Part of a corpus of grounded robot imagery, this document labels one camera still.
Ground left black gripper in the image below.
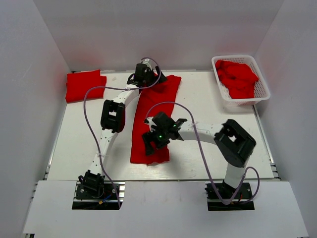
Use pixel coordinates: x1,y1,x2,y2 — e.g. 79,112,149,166
143,65,167,87

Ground white plastic basket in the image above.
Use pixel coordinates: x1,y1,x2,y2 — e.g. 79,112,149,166
211,55,270,107

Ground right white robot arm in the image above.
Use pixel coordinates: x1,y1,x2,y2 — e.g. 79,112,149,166
142,112,256,198

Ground red shirts in basket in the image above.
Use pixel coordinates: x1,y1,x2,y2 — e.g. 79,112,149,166
215,60,259,99

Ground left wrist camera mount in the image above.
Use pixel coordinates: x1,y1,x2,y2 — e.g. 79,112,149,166
141,58,153,70

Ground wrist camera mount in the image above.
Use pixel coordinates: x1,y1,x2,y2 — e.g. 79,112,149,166
141,58,153,70
144,117,156,132

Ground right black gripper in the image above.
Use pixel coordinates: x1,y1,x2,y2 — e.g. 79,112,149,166
142,126,171,156

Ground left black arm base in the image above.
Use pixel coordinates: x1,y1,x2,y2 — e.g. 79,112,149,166
72,170,125,210

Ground folded red t shirt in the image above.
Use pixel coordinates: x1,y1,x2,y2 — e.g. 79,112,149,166
65,70,107,103

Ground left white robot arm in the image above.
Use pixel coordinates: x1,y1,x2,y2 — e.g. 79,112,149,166
89,58,167,175

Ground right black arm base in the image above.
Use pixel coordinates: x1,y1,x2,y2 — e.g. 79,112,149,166
204,180,256,212

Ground red t shirt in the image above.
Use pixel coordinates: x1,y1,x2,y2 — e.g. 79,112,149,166
65,70,107,103
129,73,182,166

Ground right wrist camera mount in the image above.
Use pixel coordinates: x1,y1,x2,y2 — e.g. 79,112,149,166
144,117,156,132

